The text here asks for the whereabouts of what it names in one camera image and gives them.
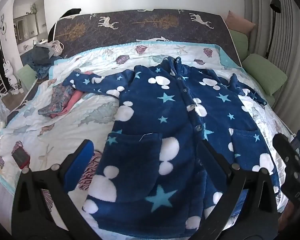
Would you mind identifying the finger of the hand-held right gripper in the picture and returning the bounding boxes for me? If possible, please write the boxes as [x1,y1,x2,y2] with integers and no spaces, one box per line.
[272,133,300,180]

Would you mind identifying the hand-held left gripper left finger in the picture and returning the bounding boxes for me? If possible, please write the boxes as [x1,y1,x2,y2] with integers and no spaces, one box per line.
[12,139,95,240]

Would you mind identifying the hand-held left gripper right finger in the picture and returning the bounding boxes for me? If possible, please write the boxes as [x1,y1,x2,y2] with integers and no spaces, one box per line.
[195,140,284,240]

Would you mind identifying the blue star print fleece robe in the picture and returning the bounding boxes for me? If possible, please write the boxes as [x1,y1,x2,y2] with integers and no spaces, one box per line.
[62,56,282,233]

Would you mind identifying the pile of denim clothes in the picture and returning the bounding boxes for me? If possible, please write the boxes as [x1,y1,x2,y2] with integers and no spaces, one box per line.
[30,45,63,79]

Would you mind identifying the white seashell print quilt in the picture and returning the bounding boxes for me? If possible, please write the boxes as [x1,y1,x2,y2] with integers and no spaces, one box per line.
[0,41,294,215]

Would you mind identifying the dark phone with red case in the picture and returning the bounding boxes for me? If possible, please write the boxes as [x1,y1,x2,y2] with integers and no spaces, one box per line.
[11,147,30,170]

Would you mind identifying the pink folded cloth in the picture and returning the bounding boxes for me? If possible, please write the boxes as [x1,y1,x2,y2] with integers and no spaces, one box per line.
[50,90,84,118]

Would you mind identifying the floral folded cloth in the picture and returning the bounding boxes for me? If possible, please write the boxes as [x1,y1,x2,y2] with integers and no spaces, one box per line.
[37,84,77,117]

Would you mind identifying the large green pillow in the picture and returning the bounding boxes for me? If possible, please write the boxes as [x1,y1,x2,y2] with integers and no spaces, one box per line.
[241,53,288,97]

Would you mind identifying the green seat cushion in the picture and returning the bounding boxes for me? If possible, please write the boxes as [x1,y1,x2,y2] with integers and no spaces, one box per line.
[16,64,38,92]

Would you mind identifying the grey pleated curtain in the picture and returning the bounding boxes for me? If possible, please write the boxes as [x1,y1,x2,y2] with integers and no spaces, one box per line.
[242,0,300,135]

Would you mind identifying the white bear figure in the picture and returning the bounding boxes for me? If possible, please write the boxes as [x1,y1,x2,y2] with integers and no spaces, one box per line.
[2,60,22,94]

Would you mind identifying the small green pillow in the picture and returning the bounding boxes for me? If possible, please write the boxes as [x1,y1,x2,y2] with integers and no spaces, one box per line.
[227,29,249,60]

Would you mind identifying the pink pillow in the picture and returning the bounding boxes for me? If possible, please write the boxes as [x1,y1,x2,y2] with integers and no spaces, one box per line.
[225,10,256,34]

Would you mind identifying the dark deer print bed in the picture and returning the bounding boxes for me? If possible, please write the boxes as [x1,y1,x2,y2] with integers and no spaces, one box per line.
[50,9,243,68]

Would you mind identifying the black floor lamp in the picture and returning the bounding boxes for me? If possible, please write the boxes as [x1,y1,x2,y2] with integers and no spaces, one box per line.
[265,0,282,59]

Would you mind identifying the black cloth on bed edge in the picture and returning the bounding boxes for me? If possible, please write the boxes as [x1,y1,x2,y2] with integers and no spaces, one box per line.
[59,8,82,19]

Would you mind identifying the white strap bag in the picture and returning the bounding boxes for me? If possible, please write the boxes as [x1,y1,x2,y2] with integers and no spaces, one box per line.
[35,40,64,57]

